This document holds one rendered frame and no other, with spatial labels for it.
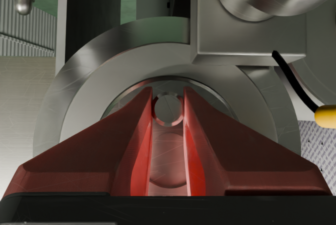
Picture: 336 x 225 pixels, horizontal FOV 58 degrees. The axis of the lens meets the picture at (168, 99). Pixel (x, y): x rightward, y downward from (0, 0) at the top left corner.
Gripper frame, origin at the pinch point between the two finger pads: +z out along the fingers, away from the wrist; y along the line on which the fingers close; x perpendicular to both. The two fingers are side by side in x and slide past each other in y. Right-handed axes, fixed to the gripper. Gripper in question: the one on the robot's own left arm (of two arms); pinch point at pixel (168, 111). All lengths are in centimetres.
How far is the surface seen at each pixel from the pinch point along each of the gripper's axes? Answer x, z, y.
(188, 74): 0.6, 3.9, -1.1
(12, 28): 120, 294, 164
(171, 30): -0.9, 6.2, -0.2
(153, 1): 8.7, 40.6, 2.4
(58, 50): 0.2, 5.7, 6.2
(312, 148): 18.1, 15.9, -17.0
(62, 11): -1.6, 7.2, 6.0
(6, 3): 95, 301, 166
